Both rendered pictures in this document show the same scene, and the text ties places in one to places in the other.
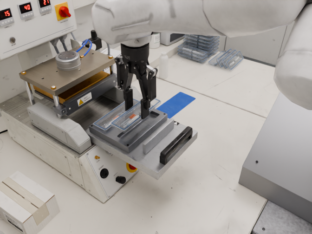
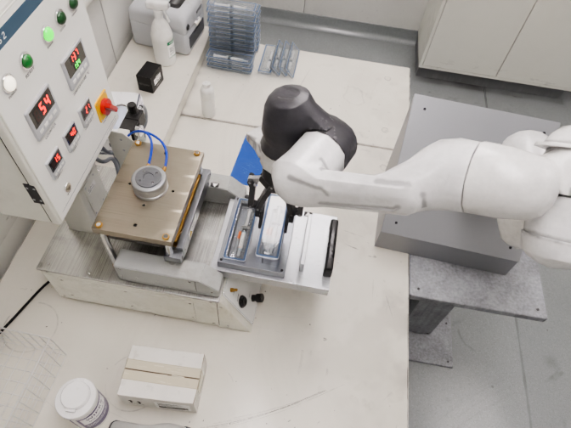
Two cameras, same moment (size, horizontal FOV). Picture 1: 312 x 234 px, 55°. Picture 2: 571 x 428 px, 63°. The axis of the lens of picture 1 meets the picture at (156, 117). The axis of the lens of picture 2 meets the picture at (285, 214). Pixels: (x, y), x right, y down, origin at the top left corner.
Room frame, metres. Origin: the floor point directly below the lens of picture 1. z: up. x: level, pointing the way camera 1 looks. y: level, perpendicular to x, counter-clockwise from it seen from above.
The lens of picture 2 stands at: (0.20, 0.38, 1.99)
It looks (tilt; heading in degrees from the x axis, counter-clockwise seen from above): 55 degrees down; 327
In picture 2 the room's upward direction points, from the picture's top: 7 degrees clockwise
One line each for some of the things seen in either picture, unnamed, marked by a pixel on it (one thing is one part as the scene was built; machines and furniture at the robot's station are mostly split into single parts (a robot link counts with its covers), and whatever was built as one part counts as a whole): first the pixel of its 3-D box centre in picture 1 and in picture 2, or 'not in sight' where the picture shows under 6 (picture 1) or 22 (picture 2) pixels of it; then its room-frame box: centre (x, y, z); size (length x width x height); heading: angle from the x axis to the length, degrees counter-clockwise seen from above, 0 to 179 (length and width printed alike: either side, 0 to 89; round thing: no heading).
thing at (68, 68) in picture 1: (68, 67); (143, 185); (0.95, 0.31, 1.08); 0.31 x 0.24 x 0.13; 144
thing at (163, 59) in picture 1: (163, 65); (207, 98); (1.46, -0.04, 0.82); 0.05 x 0.05 x 0.14
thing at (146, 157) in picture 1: (140, 131); (276, 241); (0.73, 0.05, 0.97); 0.30 x 0.22 x 0.08; 54
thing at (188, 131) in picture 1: (177, 144); (330, 246); (0.65, -0.06, 0.99); 0.15 x 0.02 x 0.04; 144
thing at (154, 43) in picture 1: (153, 26); (161, 32); (1.75, 0.01, 0.92); 0.09 x 0.08 x 0.25; 61
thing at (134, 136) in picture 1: (129, 122); (258, 235); (0.76, 0.09, 0.98); 0.20 x 0.17 x 0.03; 144
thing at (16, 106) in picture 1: (71, 105); (149, 228); (0.93, 0.32, 0.93); 0.46 x 0.35 x 0.01; 54
